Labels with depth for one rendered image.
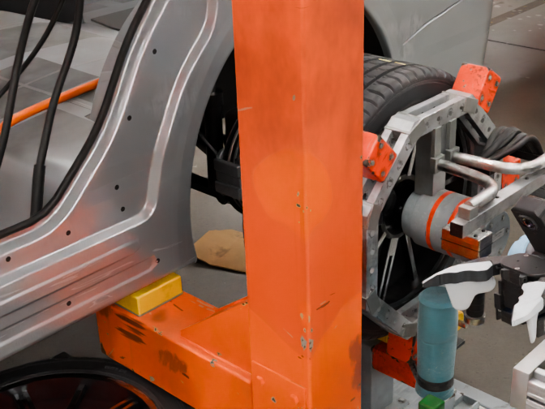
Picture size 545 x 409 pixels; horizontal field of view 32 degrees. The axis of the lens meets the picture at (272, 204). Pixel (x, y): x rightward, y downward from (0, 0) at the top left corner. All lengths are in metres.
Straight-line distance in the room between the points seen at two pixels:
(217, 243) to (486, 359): 1.25
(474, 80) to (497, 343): 1.31
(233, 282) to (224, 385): 1.64
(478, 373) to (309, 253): 1.57
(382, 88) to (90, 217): 0.68
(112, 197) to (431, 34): 1.15
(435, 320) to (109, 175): 0.76
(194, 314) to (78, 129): 0.53
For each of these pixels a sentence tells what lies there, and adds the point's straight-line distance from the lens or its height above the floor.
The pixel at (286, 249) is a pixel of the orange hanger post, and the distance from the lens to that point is 1.69.
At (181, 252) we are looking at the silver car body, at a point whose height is 0.79.
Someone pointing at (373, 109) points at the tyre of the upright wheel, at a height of 1.14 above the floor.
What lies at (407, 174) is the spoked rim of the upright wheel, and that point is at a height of 0.93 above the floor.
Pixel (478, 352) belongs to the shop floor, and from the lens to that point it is 3.25.
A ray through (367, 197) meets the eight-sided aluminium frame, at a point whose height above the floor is 0.97.
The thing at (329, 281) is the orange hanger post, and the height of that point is 0.95.
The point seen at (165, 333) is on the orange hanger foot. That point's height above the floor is 0.68.
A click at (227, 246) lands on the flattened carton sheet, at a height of 0.01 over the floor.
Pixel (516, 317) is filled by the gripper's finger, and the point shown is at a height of 1.24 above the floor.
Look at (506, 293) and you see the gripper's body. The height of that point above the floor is 1.20.
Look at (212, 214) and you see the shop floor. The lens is 4.15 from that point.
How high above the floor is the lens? 1.83
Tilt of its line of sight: 26 degrees down
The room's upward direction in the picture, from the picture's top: 2 degrees counter-clockwise
